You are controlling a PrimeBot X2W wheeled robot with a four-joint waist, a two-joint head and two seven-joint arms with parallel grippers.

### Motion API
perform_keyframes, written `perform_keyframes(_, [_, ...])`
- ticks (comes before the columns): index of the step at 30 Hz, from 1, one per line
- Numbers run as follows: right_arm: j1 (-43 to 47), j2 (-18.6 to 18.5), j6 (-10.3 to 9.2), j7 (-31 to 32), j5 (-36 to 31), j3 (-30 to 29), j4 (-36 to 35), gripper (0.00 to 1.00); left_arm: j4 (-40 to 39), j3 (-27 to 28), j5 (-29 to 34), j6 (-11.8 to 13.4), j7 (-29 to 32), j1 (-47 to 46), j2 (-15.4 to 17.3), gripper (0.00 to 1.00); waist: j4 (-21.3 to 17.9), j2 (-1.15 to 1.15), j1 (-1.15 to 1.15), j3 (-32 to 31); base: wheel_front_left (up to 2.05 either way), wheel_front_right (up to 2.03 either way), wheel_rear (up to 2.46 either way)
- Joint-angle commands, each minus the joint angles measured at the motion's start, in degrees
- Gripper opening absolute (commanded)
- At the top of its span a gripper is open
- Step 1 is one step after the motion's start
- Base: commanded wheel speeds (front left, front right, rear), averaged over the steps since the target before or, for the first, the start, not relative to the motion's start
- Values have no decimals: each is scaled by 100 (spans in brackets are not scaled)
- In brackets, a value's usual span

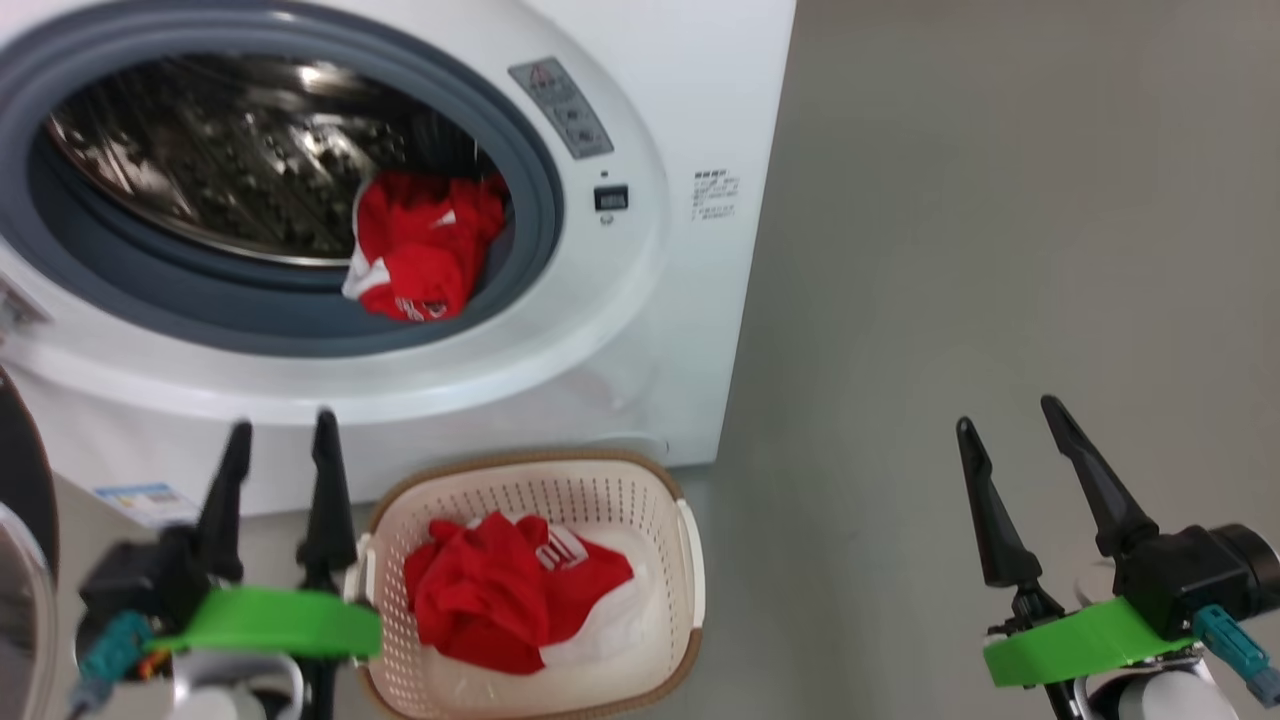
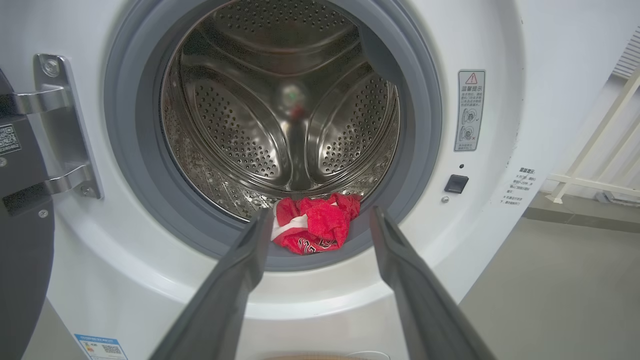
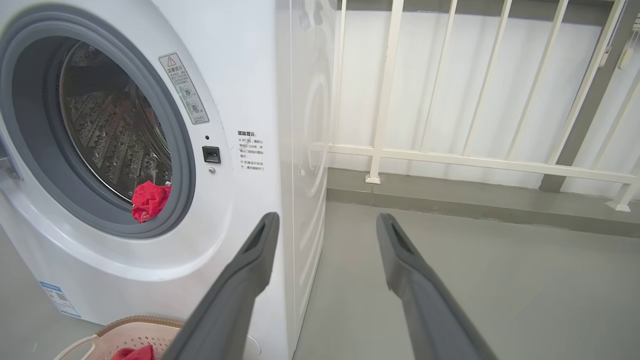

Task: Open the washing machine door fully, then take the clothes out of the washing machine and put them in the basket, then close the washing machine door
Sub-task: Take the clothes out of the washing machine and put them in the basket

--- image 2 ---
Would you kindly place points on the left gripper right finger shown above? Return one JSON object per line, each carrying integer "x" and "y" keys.
{"x": 420, "y": 305}

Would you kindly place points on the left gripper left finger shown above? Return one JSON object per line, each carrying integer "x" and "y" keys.
{"x": 225, "y": 300}

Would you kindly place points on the red garment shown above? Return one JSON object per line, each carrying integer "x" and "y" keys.
{"x": 320, "y": 225}

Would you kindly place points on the dark washing machine door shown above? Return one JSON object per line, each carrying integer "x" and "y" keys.
{"x": 25, "y": 260}

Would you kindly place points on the white front-load washing machine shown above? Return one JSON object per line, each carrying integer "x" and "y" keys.
{"x": 150, "y": 280}

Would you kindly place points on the black door lock slot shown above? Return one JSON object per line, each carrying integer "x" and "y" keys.
{"x": 456, "y": 184}

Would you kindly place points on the grey rubber door gasket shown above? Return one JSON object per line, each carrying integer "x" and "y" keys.
{"x": 145, "y": 165}

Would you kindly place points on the silver door hinge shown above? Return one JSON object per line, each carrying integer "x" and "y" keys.
{"x": 65, "y": 135}

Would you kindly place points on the blue energy label sticker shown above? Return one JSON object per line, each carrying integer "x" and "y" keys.
{"x": 102, "y": 347}

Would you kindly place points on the black text label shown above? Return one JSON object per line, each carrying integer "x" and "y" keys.
{"x": 520, "y": 186}

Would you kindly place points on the steel perforated drum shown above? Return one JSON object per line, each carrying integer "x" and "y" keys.
{"x": 240, "y": 125}

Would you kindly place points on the grey warning sticker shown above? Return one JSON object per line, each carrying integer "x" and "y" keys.
{"x": 470, "y": 110}

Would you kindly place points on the white railing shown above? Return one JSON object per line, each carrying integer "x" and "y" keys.
{"x": 595, "y": 140}

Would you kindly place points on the QR code sticker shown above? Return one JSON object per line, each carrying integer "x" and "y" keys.
{"x": 9, "y": 139}

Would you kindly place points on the white louvred blind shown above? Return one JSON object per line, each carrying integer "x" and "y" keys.
{"x": 631, "y": 57}

